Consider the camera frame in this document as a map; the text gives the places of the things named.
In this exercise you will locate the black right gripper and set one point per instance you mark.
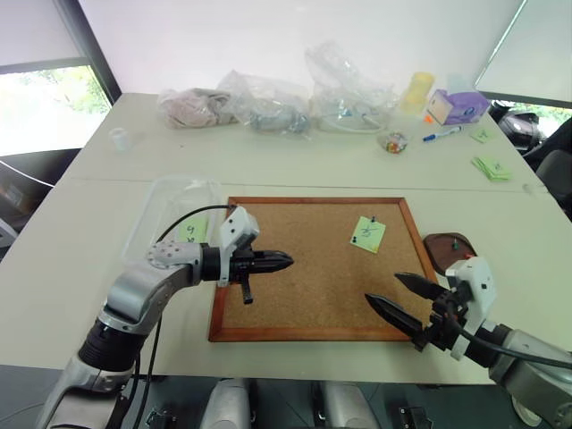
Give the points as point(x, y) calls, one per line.
point(441, 322)

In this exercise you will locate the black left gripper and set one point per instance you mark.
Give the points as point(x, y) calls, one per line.
point(242, 267)

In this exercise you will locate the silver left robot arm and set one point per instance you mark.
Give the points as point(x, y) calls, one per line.
point(134, 286)

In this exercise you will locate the wood-framed cork board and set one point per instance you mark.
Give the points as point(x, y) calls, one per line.
point(313, 268)

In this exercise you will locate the green handwritten sticky note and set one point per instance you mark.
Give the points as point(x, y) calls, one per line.
point(193, 232)
point(369, 236)

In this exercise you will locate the green sticky note stack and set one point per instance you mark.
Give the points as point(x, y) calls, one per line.
point(491, 169)

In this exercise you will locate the small bag of colourful pins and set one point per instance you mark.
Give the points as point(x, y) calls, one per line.
point(393, 143)

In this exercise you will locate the single green sticky note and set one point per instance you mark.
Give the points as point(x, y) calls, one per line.
point(481, 136)

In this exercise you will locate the brown wooden tray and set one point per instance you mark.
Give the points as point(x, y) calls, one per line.
point(441, 250)

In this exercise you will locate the clear plastic container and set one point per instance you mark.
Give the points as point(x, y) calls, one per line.
point(170, 201)

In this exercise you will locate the silver rounded robot part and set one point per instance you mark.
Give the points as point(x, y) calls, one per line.
point(228, 404)
point(348, 406)

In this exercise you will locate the plastic bag with grey items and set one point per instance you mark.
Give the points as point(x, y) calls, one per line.
point(272, 107)

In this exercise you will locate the blue and white marker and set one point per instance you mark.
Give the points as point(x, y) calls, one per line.
point(442, 133)

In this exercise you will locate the plastic bag with pink cloth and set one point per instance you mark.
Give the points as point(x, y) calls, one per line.
point(196, 108)

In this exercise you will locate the small clear plastic cup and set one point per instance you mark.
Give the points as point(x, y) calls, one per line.
point(120, 139)

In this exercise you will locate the purple tissue box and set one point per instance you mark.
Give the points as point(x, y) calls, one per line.
point(456, 108)

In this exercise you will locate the black office chair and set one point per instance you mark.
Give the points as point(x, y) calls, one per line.
point(554, 156)

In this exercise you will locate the yellow cylindrical container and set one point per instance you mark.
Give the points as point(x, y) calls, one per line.
point(418, 91)

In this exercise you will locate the grey roller blind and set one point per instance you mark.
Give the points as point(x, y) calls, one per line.
point(36, 31)

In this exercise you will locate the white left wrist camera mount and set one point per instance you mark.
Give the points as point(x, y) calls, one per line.
point(237, 228)

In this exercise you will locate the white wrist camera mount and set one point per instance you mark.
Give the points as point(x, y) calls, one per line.
point(480, 286)
point(237, 228)

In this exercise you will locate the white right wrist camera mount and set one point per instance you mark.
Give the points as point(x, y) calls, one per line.
point(480, 286)

